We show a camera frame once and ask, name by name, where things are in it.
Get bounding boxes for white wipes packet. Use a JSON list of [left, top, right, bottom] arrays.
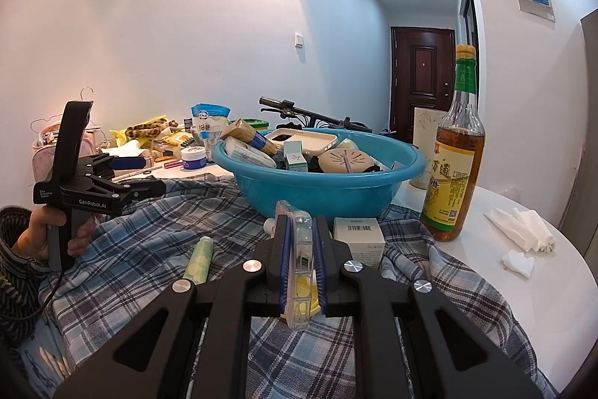
[[223, 136, 278, 169]]

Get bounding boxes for folded white tissue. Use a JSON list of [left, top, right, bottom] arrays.
[[483, 207, 557, 254]]

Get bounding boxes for small teal flower-print box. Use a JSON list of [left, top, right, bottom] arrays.
[[283, 140, 309, 174]]

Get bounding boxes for yellow and blue box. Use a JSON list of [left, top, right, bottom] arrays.
[[219, 119, 279, 157]]

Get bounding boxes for white phone case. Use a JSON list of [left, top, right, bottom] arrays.
[[270, 128, 338, 158]]

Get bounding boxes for blue white sugar bag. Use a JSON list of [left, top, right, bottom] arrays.
[[191, 103, 232, 148]]

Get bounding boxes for grey refrigerator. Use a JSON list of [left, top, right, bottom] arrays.
[[558, 9, 598, 237]]

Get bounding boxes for black bicycle handlebar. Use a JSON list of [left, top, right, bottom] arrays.
[[259, 96, 373, 133]]

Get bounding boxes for green hand cream tube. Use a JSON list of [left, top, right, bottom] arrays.
[[181, 236, 215, 282]]

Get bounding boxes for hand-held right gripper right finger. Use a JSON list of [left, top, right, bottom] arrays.
[[314, 216, 545, 399]]

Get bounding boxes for yellow round plastic lid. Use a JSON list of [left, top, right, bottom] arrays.
[[293, 276, 324, 316]]

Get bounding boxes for yellow snack packet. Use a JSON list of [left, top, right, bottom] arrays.
[[110, 129, 141, 148]]

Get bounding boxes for white floral paper bag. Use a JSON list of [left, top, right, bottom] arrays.
[[410, 107, 447, 191]]

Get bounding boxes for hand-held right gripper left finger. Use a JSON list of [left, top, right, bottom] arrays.
[[53, 214, 293, 399]]

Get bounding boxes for white barcode box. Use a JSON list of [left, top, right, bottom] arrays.
[[333, 217, 387, 271]]

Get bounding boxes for small crumpled white tissue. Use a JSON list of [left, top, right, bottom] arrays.
[[501, 250, 536, 279]]

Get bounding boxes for brown entrance door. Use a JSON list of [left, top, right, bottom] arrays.
[[390, 26, 457, 144]]

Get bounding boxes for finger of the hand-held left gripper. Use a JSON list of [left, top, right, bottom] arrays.
[[96, 153, 153, 176], [91, 175, 168, 214]]

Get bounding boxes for person's left hand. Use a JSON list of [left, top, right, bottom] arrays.
[[12, 207, 101, 262]]

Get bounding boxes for pink bag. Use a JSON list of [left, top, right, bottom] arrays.
[[30, 121, 97, 178]]

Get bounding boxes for person's left forearm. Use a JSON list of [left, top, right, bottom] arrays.
[[0, 206, 59, 351]]

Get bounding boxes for white paper sheet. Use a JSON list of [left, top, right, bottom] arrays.
[[108, 144, 147, 159]]

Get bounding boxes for wire clothes hanger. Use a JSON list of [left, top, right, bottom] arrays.
[[30, 87, 104, 139]]

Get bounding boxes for glass oil bottle yellow label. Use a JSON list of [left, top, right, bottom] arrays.
[[419, 44, 487, 243]]

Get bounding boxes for clear plastic case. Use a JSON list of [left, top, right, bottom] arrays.
[[275, 200, 323, 331]]

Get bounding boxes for leopard print pouch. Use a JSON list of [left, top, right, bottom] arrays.
[[122, 116, 170, 139]]

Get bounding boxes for dark framed glass door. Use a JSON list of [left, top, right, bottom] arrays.
[[460, 0, 480, 50]]

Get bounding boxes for cream cat face gadget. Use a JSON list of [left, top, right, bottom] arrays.
[[318, 138, 375, 175]]

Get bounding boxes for blue plaid cloth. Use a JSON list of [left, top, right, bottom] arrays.
[[14, 172, 559, 399]]

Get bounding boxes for blue plastic basin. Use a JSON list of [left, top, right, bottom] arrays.
[[212, 128, 426, 226]]

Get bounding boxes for blue white cream jar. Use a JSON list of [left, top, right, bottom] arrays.
[[180, 145, 207, 171]]

